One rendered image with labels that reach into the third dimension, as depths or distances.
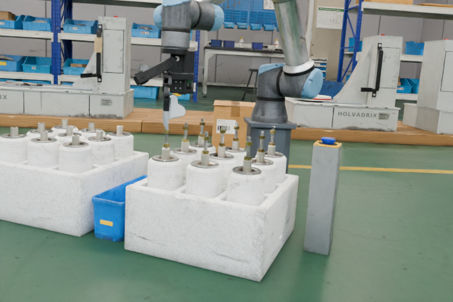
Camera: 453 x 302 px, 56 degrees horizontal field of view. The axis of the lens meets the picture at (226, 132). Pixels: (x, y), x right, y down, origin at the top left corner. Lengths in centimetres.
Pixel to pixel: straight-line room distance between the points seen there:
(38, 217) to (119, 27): 204
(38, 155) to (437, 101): 303
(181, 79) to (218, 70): 835
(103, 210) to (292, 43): 84
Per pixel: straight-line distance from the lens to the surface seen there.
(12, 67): 620
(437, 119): 369
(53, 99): 326
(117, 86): 322
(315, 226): 126
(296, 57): 157
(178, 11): 113
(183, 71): 114
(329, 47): 761
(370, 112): 341
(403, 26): 1063
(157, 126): 307
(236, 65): 951
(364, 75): 354
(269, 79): 167
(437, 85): 373
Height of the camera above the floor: 52
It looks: 9 degrees down
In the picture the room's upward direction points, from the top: 3 degrees clockwise
